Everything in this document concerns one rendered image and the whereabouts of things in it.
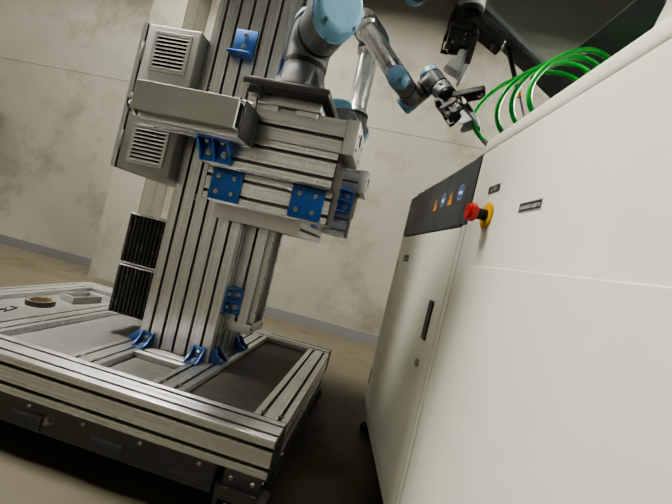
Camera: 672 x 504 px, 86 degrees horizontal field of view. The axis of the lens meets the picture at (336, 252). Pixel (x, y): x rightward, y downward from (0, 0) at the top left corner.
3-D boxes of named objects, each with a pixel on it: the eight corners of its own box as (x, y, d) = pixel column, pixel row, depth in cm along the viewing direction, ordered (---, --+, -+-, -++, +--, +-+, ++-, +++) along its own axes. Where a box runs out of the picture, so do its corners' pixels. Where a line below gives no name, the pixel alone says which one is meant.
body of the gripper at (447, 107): (451, 129, 134) (436, 109, 140) (472, 115, 132) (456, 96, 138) (447, 116, 128) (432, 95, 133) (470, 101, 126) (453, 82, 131)
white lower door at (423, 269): (363, 398, 147) (402, 236, 147) (368, 399, 147) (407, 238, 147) (389, 514, 82) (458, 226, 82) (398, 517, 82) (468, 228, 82)
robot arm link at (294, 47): (317, 82, 106) (328, 38, 106) (335, 65, 94) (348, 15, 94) (279, 65, 101) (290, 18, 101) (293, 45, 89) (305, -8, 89)
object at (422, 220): (404, 235, 145) (413, 197, 145) (415, 238, 145) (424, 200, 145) (459, 225, 83) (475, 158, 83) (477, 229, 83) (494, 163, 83)
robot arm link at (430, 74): (421, 86, 148) (439, 71, 145) (434, 102, 142) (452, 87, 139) (414, 74, 142) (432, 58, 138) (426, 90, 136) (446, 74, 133)
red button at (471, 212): (459, 224, 72) (465, 199, 72) (478, 229, 72) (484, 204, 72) (469, 222, 67) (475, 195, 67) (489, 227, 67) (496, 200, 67)
